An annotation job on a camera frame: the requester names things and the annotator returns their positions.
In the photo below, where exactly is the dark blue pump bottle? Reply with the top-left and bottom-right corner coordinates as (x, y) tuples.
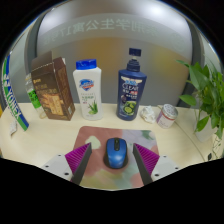
(115, 47), (148, 122)

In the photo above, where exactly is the brown carton box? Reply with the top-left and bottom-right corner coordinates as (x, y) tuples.
(30, 50), (76, 122)

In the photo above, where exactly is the clear bottle green label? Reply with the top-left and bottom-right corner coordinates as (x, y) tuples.
(24, 73), (48, 120)

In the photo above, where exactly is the crumpled white tissue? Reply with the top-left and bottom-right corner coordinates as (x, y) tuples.
(139, 105), (158, 125)

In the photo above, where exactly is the floral print mouse pad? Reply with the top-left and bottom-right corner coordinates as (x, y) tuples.
(72, 125), (161, 192)

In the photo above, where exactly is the blue computer mouse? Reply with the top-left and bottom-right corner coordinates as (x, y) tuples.
(103, 137), (129, 170)

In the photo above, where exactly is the green plant white pot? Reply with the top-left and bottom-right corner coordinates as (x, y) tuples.
(176, 59), (224, 159)

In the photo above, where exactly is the small pink-labelled jar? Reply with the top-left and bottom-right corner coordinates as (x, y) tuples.
(155, 103), (179, 130)

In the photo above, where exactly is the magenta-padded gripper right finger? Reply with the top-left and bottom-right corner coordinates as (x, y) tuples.
(132, 143), (183, 186)

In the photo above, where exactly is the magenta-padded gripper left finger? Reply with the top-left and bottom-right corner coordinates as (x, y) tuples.
(40, 142), (93, 186)

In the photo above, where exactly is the white bottle blue cap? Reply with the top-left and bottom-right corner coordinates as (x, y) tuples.
(72, 58), (104, 121)

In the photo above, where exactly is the white green shuttlecock tube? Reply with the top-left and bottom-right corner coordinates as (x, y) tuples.
(1, 54), (30, 132)

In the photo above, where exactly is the small white blister pack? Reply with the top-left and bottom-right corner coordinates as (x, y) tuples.
(9, 119), (18, 136)

